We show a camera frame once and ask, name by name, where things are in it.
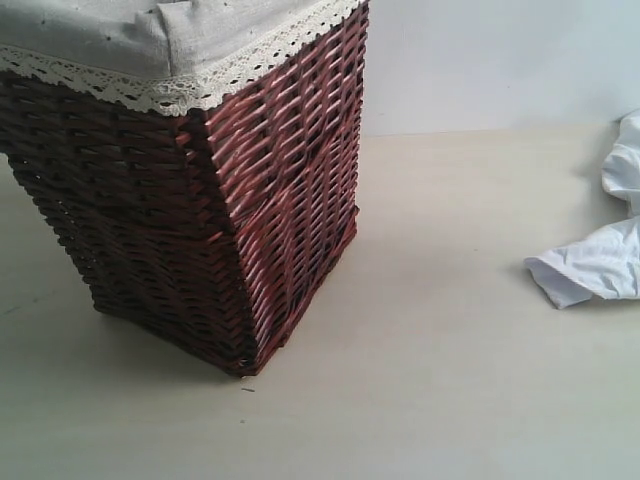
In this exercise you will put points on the brown wicker basket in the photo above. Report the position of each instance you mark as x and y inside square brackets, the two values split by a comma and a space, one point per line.
[211, 229]

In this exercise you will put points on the white t-shirt red lettering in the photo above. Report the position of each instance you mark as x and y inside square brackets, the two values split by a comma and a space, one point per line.
[605, 264]

